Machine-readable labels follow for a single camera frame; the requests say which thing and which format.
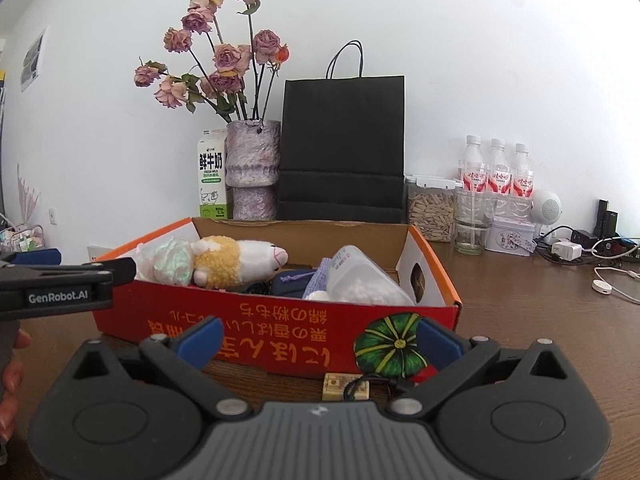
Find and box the black paper bag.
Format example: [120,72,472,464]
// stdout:
[277,39,407,223]

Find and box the small wooden block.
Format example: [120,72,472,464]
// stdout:
[322,373,370,401]

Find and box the person's left hand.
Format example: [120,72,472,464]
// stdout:
[0,356,25,444]

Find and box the white power adapter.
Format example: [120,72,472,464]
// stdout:
[551,240,582,262]

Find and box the clear cotton swab box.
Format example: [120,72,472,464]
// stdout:
[326,245,416,307]

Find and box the purple fabric pouch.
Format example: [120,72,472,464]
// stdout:
[303,258,331,299]

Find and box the clear drinking glass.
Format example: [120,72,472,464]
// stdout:
[454,188,496,256]

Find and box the clear jar of seeds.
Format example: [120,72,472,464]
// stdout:
[406,174,462,243]

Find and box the white round speaker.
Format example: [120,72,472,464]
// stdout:
[529,190,562,226]

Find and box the water bottle red label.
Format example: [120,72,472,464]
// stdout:
[459,134,487,193]
[487,139,513,217]
[510,143,534,219]

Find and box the dried rose bouquet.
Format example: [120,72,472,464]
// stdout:
[134,0,291,124]

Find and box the green packet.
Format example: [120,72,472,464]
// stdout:
[131,237,194,286]

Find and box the navy zipper case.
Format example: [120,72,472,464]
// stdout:
[242,269,316,299]

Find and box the green white milk carton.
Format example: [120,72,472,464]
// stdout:
[198,129,229,220]

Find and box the purple ceramic vase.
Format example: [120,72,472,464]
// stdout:
[226,120,281,221]

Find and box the yellow white plush toy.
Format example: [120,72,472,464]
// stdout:
[192,236,288,289]

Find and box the white board with label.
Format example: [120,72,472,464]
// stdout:
[87,245,114,262]

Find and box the red cardboard box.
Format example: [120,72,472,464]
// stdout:
[94,218,462,379]

